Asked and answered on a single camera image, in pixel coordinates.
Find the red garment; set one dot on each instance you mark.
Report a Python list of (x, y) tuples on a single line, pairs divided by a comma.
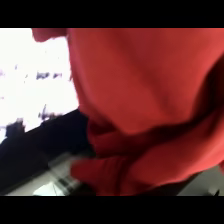
[(140, 86)]

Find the silver frame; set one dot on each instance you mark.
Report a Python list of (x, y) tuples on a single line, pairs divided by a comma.
[(50, 180)]

